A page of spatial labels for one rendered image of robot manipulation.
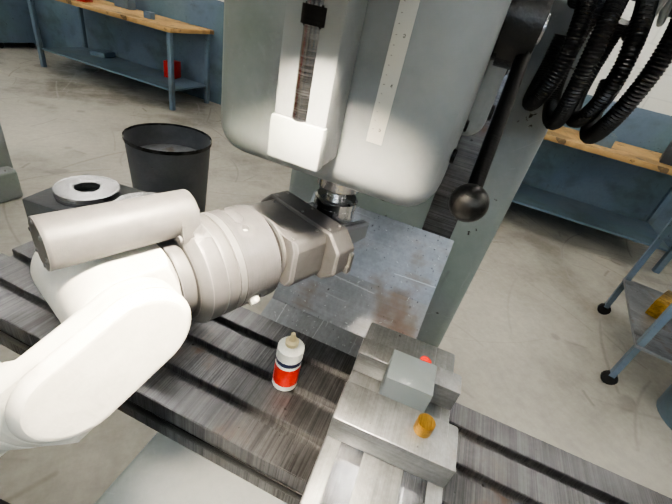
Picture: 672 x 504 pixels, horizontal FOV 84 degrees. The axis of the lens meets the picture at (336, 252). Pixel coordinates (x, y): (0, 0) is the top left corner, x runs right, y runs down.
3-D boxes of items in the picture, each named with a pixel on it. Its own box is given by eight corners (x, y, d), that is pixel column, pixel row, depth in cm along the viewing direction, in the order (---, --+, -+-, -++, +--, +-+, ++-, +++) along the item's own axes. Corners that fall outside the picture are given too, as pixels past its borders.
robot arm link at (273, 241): (365, 220, 35) (262, 257, 27) (343, 298, 40) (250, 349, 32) (278, 168, 41) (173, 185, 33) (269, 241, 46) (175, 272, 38)
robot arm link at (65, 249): (244, 329, 32) (96, 404, 24) (180, 276, 38) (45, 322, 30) (243, 204, 27) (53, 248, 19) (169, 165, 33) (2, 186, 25)
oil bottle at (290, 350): (289, 396, 58) (300, 348, 52) (267, 385, 59) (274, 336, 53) (301, 377, 61) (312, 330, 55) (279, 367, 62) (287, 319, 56)
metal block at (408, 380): (417, 424, 49) (433, 396, 46) (374, 405, 50) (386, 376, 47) (422, 393, 53) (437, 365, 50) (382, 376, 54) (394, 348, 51)
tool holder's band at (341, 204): (306, 201, 40) (307, 193, 39) (326, 189, 44) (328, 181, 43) (345, 218, 39) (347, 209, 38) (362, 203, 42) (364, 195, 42)
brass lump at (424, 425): (429, 441, 44) (434, 433, 43) (411, 433, 45) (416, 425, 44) (431, 425, 46) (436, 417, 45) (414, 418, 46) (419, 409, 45)
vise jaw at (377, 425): (443, 489, 44) (456, 472, 42) (325, 435, 46) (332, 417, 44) (447, 444, 49) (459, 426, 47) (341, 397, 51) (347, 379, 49)
